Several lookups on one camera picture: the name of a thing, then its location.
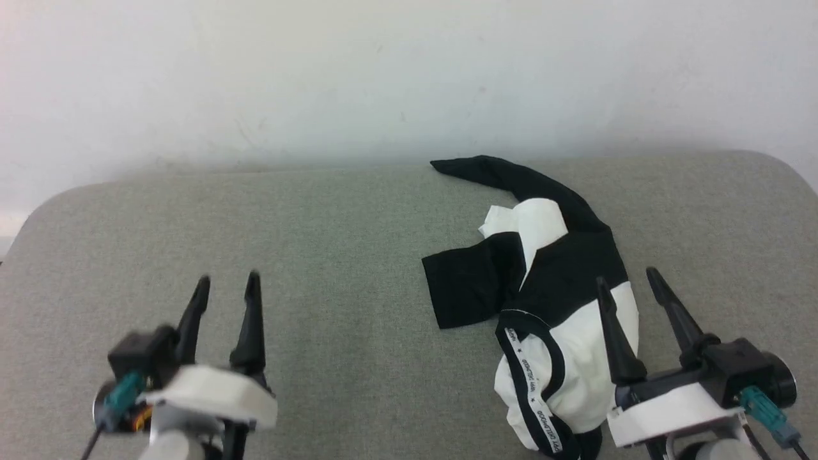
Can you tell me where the black and white t-shirt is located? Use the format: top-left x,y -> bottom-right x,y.
422,155 -> 640,460

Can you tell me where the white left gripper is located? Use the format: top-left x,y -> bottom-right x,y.
147,271 -> 279,431

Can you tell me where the right black cable teal plug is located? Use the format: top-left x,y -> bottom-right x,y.
740,385 -> 812,460

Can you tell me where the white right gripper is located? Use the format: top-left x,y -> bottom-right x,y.
596,266 -> 743,449

